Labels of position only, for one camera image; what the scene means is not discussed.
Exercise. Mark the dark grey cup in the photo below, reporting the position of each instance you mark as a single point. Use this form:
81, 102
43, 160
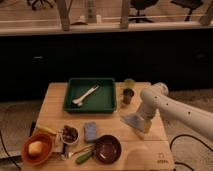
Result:
127, 95

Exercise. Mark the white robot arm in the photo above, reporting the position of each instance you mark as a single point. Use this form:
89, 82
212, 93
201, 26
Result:
155, 97

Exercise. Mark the white bone-shaped tool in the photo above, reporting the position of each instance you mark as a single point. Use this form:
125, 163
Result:
79, 101

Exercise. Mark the blue sponge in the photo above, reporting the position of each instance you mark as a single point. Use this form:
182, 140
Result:
90, 132

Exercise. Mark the dark purple bowl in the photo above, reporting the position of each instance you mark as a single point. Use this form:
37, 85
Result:
107, 149

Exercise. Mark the orange bowl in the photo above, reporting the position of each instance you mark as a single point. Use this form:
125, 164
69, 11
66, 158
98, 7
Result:
47, 149

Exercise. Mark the yellow banana toy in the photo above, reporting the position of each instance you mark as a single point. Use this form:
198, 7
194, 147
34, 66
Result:
46, 129

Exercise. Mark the wooden post left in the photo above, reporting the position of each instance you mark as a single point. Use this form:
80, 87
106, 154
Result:
63, 13

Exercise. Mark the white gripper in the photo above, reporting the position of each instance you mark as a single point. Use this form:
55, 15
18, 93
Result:
146, 113

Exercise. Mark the yellow fruit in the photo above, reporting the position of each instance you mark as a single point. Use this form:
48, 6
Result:
35, 148

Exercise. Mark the grey blue towel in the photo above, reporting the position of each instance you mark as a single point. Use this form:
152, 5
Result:
134, 121

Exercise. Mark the white cup with brown contents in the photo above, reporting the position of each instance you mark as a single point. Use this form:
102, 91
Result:
70, 135

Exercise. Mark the green plastic tray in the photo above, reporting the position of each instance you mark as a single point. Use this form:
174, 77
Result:
102, 100

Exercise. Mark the wooden post middle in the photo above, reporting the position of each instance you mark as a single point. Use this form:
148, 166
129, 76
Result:
124, 20

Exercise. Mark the wooden post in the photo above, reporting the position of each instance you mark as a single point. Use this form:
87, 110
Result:
63, 13
124, 20

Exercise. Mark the green cup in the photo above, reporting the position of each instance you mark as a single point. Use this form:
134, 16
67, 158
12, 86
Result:
129, 83

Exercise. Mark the black office chair left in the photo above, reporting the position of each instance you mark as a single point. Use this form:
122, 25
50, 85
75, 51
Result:
35, 4

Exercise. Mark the green cucumber toy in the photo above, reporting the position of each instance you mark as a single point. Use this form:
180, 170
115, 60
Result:
81, 159

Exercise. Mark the black office chair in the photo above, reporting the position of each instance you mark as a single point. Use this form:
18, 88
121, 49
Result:
35, 4
141, 5

